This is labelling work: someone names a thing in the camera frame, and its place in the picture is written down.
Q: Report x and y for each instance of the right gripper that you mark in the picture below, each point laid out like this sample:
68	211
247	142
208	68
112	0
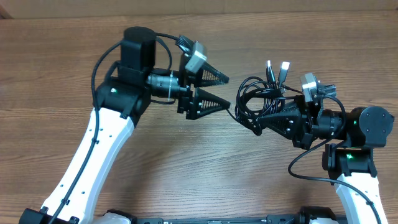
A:
294	121

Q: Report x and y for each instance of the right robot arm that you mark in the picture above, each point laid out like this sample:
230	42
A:
349	139

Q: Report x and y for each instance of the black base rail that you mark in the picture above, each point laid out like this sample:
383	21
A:
306	215

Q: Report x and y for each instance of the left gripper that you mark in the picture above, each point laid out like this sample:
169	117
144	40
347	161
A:
186	102

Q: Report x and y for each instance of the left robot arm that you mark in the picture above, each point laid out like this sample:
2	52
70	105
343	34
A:
130	85

